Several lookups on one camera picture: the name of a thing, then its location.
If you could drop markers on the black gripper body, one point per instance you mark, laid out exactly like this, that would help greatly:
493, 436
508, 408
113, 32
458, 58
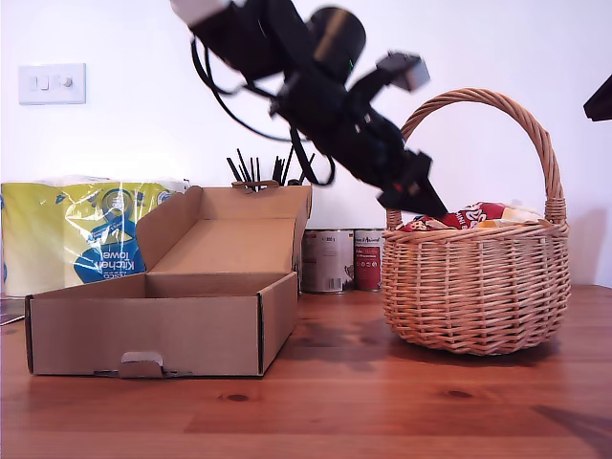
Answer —
378, 153

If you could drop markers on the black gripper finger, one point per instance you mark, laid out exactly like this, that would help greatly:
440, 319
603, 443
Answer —
421, 203

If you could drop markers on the red Maltesers bag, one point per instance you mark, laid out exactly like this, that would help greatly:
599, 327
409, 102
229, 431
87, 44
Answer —
471, 215

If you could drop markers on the open brown cardboard box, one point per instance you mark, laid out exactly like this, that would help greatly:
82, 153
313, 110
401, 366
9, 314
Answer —
143, 330

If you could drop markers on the black stick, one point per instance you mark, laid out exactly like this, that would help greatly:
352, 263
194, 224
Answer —
233, 170
276, 168
245, 165
287, 167
310, 161
258, 169
252, 169

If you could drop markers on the red label tin can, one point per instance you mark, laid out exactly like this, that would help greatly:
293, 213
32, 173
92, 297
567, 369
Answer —
367, 258

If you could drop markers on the white label tin can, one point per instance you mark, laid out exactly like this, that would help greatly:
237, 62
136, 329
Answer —
330, 260

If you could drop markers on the Tesco kitchen towel pack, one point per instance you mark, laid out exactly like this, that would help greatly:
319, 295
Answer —
33, 239

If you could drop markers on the printed black grey flyer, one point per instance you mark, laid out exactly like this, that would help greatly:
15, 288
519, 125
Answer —
10, 313

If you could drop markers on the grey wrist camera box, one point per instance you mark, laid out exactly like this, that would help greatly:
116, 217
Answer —
411, 72

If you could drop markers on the white wall light switch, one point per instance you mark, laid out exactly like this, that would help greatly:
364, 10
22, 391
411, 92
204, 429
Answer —
28, 93

